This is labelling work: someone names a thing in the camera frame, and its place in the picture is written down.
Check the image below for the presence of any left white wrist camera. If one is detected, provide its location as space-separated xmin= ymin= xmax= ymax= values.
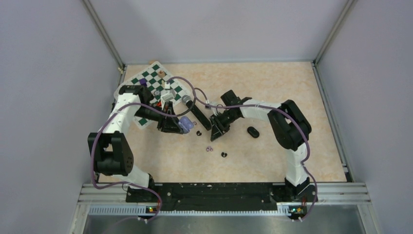
xmin=160 ymin=82 xmax=176 ymax=104

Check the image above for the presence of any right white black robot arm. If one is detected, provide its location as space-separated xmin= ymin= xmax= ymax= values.
xmin=210 ymin=90 xmax=312 ymax=201

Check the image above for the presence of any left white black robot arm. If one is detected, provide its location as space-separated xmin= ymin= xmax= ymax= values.
xmin=88 ymin=85 xmax=193 ymax=202

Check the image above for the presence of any purple block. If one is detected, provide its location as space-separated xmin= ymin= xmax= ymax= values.
xmin=139 ymin=78 xmax=147 ymax=86

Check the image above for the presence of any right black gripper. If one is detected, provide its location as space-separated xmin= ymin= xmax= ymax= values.
xmin=209 ymin=110 xmax=239 ymax=142

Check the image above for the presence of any lavender earbud charging case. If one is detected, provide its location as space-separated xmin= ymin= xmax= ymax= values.
xmin=179 ymin=116 xmax=194 ymax=134

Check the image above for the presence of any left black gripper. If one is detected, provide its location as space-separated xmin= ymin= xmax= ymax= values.
xmin=134 ymin=100 xmax=184 ymax=134

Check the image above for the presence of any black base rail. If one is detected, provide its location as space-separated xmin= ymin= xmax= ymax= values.
xmin=126 ymin=182 xmax=316 ymax=212

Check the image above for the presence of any black earbud charging case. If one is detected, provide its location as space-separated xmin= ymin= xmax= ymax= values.
xmin=247 ymin=126 xmax=260 ymax=138

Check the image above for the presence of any wooden cube piece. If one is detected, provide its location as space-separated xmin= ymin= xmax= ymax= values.
xmin=157 ymin=70 xmax=166 ymax=78

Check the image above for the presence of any black silver microphone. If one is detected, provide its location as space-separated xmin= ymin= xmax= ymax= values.
xmin=181 ymin=95 xmax=212 ymax=131

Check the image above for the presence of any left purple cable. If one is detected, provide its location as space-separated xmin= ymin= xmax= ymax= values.
xmin=90 ymin=76 xmax=197 ymax=223

